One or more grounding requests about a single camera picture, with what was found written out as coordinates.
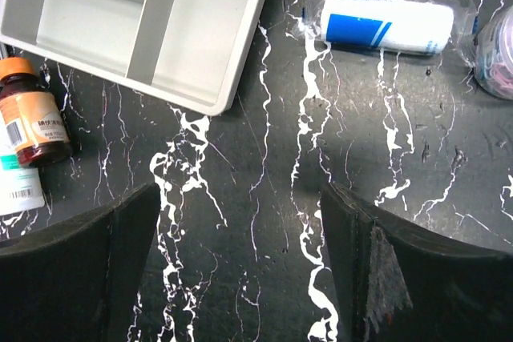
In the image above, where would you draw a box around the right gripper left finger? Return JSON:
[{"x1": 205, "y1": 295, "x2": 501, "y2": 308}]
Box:
[{"x1": 1, "y1": 183, "x2": 160, "y2": 341}]

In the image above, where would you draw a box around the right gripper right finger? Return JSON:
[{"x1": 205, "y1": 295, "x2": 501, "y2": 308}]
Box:
[{"x1": 321, "y1": 183, "x2": 512, "y2": 341}]

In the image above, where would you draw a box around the white medicine bottle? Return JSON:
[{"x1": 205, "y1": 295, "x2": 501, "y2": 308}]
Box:
[{"x1": 0, "y1": 121, "x2": 46, "y2": 217}]

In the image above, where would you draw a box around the brown syrup bottle orange cap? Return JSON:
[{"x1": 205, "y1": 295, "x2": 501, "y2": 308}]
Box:
[{"x1": 1, "y1": 57, "x2": 72, "y2": 167}]

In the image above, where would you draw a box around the clear plastic round container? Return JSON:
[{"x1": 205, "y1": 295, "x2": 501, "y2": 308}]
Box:
[{"x1": 474, "y1": 6, "x2": 512, "y2": 100}]

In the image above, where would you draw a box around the grey divided tray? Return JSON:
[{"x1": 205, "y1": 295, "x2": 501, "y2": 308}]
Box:
[{"x1": 1, "y1": 0, "x2": 265, "y2": 116}]

